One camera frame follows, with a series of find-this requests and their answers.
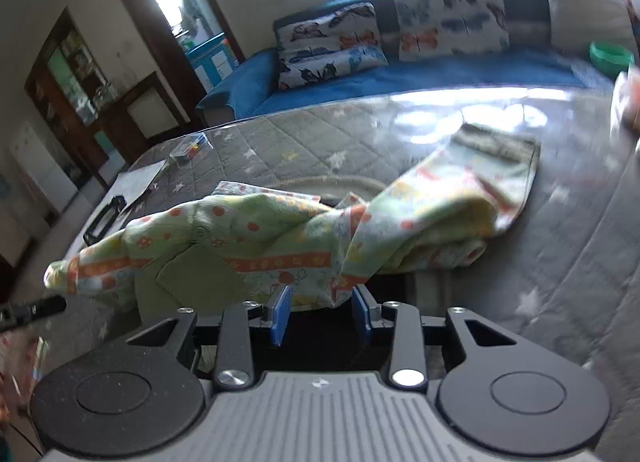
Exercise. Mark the blue sofa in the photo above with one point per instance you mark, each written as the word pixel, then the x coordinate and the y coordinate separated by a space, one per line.
pixel 450 71

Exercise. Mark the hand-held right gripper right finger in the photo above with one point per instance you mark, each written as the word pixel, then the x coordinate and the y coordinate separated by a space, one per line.
pixel 361 314

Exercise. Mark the green bowl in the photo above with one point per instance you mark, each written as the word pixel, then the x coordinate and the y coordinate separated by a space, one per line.
pixel 610 57

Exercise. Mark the small clear plastic box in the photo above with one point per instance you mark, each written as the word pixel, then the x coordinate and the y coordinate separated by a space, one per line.
pixel 191 147

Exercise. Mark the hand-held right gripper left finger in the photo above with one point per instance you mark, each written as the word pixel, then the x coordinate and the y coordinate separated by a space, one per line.
pixel 280 314

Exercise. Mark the white refrigerator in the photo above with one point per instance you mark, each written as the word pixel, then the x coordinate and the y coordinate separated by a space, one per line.
pixel 37 166

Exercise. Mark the green floral patterned garment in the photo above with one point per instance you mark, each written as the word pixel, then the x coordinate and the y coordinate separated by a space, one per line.
pixel 280 237

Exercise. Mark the white cushion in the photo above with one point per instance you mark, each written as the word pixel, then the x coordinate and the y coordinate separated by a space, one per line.
pixel 585 11

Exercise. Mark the butterfly print cushion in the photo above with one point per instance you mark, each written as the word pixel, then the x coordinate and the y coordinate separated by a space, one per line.
pixel 327 49
pixel 450 16

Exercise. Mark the white paper sheet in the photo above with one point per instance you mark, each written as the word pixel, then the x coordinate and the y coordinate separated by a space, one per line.
pixel 132 184

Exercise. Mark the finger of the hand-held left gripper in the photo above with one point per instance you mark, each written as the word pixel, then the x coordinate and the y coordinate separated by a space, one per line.
pixel 35 309

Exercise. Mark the blue cabinet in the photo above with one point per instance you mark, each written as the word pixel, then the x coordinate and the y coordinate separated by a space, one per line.
pixel 212 57

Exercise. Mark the dark wooden cabinet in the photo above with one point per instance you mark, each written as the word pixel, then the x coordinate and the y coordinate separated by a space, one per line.
pixel 85 96

